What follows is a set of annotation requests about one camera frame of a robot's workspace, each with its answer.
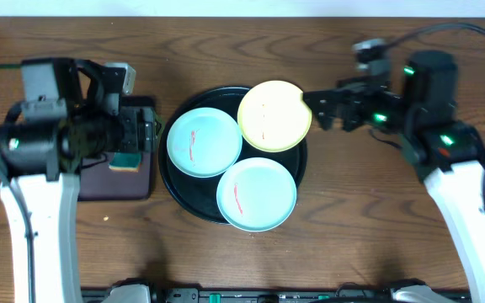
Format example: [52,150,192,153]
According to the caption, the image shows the yellow plate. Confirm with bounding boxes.
[237,80,312,152]

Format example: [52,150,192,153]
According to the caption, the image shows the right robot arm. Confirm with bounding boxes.
[302,50,485,302]

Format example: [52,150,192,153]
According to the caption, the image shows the light green plate front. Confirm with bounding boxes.
[216,157,297,232]

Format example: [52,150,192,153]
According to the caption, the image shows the green sponge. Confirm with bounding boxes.
[109,152,141,173]

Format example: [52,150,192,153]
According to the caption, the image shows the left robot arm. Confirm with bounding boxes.
[0,57,162,302]

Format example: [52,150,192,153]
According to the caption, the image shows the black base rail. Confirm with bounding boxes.
[82,279,477,303]

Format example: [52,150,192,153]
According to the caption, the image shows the light green plate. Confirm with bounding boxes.
[167,107,243,178]
[216,157,297,232]

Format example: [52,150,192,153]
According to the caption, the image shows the rectangular black tray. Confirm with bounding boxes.
[77,95,157,202]

